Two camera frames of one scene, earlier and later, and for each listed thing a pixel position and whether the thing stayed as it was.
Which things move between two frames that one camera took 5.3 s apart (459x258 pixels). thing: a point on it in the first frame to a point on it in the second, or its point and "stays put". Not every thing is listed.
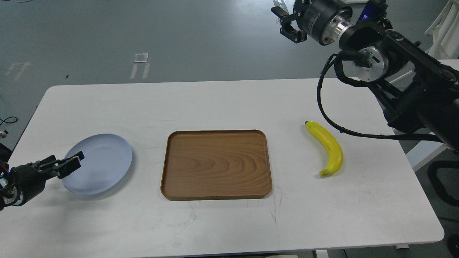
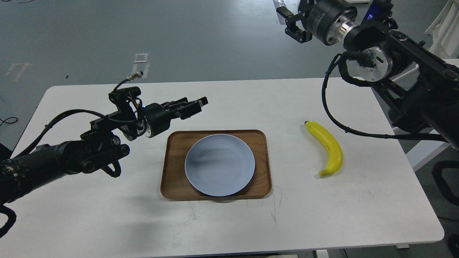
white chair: [445, 31] stays put
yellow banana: [332, 143] stays put
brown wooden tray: [206, 164] stays put
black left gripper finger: [48, 163] to [183, 102]
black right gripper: [322, 19] stays put
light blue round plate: [107, 158] to [219, 165]
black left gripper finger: [66, 168] to [188, 110]
